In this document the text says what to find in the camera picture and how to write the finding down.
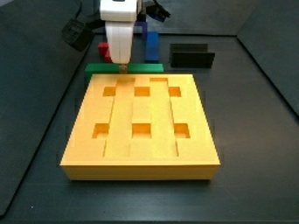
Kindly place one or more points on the red cross-shaped block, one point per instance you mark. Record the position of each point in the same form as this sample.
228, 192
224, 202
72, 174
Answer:
104, 52

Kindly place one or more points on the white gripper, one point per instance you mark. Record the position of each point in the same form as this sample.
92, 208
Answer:
119, 15

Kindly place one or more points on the purple legged block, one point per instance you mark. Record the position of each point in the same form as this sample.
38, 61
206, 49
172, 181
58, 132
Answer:
142, 24

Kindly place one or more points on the green long block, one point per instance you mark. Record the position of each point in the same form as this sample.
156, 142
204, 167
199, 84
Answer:
110, 68

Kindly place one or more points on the blue long block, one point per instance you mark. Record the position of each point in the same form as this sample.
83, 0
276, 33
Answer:
151, 56

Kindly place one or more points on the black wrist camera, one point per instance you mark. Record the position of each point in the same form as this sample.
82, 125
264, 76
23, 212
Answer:
76, 34

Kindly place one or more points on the yellow slotted board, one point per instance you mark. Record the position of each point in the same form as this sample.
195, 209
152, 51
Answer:
140, 130

